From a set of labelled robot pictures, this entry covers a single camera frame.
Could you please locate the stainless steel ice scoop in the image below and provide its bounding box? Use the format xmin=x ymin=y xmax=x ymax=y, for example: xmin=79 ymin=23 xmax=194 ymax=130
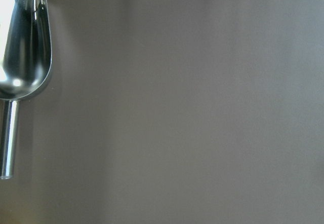
xmin=1 ymin=0 xmax=52 ymax=179

